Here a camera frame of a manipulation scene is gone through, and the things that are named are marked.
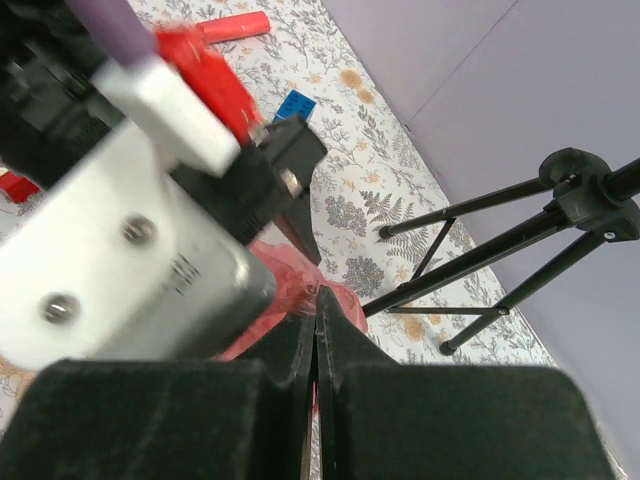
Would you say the red plastic trash bag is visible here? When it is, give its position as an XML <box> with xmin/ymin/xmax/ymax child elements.
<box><xmin>216</xmin><ymin>240</ymin><xmax>368</xmax><ymax>361</ymax></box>

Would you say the colourful toy brick car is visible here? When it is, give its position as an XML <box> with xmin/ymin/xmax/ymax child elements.
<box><xmin>273</xmin><ymin>90</ymin><xmax>317</xmax><ymax>123</ymax></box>

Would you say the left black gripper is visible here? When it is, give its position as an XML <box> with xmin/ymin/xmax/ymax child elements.
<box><xmin>1</xmin><ymin>1</ymin><xmax>327</xmax><ymax>265</ymax></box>

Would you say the red trash bag roll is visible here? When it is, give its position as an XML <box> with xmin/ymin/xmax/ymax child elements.
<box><xmin>196</xmin><ymin>11</ymin><xmax>271</xmax><ymax>44</ymax></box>

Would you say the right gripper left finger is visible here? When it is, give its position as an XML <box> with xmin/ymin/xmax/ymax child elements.
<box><xmin>1</xmin><ymin>314</ymin><xmax>315</xmax><ymax>479</ymax></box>

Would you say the floral patterned table mat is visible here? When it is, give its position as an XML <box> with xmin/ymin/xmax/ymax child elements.
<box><xmin>0</xmin><ymin>0</ymin><xmax>609</xmax><ymax>480</ymax></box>

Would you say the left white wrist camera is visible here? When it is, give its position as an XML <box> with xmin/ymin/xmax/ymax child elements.
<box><xmin>1</xmin><ymin>55</ymin><xmax>276</xmax><ymax>371</ymax></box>

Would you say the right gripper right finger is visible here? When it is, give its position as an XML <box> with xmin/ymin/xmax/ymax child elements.
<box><xmin>316</xmin><ymin>287</ymin><xmax>613</xmax><ymax>479</ymax></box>

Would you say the black perforated music stand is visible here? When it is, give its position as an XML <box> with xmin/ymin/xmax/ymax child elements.
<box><xmin>363</xmin><ymin>148</ymin><xmax>639</xmax><ymax>356</ymax></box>

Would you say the red white grid box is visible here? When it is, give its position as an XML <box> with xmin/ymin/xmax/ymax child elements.
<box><xmin>0</xmin><ymin>168</ymin><xmax>40</xmax><ymax>204</ymax></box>

